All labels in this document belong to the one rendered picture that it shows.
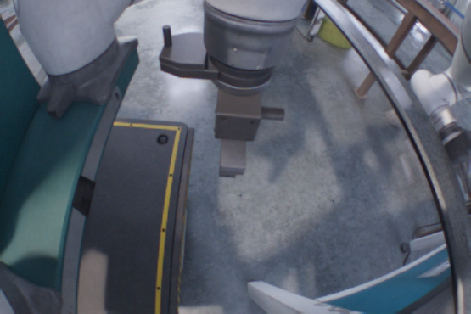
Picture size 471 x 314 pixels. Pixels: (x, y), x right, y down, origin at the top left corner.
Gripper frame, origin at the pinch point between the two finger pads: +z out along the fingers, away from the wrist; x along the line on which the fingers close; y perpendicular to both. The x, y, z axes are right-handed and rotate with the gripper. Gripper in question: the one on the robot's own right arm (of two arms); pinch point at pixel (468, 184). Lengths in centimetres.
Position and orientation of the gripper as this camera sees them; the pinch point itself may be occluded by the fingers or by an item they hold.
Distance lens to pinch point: 71.1
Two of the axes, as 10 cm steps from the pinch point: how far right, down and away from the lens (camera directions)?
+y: -9.9, -0.2, -1.5
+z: 0.5, 8.6, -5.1
